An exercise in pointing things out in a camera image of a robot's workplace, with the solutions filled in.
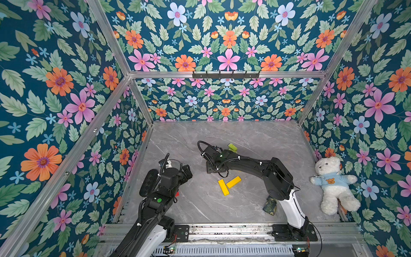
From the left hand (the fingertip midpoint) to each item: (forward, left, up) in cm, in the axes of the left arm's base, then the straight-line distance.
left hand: (185, 168), depth 80 cm
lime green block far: (+20, -28, -13) cm, 37 cm away
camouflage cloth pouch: (-18, -42, -12) cm, 47 cm away
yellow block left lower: (-4, -25, -14) cm, 29 cm away
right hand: (+7, -15, -10) cm, 20 cm away
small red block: (-8, +7, -14) cm, 17 cm away
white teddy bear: (-13, -77, -8) cm, 78 cm away
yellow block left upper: (-7, -19, -13) cm, 24 cm away
